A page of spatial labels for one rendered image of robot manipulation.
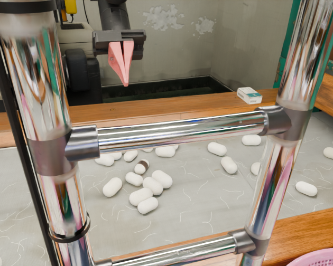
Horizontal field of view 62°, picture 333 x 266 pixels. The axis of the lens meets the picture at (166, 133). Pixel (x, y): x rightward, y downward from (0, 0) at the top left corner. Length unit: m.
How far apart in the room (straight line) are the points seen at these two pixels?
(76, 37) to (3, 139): 0.75
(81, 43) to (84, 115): 0.69
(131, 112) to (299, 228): 0.40
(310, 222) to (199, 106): 0.36
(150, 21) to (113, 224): 2.26
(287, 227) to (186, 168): 0.19
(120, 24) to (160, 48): 2.06
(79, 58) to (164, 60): 1.61
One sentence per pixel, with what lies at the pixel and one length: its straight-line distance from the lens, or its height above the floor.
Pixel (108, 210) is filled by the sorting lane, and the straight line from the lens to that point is 0.43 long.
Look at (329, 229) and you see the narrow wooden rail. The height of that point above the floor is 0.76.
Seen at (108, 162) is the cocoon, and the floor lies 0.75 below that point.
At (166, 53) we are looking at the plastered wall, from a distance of 2.66.
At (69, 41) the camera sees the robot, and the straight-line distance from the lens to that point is 1.28.
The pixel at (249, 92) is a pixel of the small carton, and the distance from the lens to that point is 0.73.
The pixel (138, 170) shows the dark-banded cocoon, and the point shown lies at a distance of 0.47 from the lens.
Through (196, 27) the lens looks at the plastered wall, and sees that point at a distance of 2.73.
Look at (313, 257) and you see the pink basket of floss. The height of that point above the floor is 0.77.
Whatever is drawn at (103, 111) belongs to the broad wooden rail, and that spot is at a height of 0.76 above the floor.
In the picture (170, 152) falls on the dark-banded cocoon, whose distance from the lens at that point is 0.51.
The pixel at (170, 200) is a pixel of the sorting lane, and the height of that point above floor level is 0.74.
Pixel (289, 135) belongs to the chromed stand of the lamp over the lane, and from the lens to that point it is 0.20.
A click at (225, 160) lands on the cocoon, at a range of 0.50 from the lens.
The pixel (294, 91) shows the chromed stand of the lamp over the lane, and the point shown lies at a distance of 0.19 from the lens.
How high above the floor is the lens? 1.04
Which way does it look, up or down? 31 degrees down
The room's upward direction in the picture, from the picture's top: 2 degrees clockwise
